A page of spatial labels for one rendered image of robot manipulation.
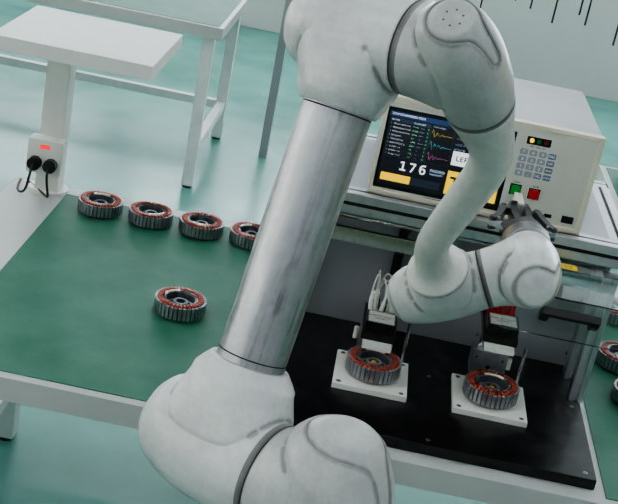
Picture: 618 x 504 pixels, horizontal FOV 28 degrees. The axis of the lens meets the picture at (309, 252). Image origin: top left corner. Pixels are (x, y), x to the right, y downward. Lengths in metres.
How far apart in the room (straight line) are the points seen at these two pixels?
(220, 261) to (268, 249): 1.28
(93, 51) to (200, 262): 0.55
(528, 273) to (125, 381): 0.82
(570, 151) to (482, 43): 0.92
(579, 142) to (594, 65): 6.45
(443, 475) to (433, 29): 1.01
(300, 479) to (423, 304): 0.55
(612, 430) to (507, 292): 0.67
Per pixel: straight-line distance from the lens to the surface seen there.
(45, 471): 3.47
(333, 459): 1.60
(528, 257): 2.04
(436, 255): 1.98
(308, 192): 1.68
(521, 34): 8.84
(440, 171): 2.49
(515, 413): 2.51
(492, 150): 1.76
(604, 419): 2.67
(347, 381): 2.47
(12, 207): 3.13
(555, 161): 2.50
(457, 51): 1.58
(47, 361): 2.44
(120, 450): 3.59
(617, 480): 2.46
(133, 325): 2.61
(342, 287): 2.72
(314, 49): 1.69
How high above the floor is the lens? 1.92
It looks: 22 degrees down
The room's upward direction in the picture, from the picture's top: 11 degrees clockwise
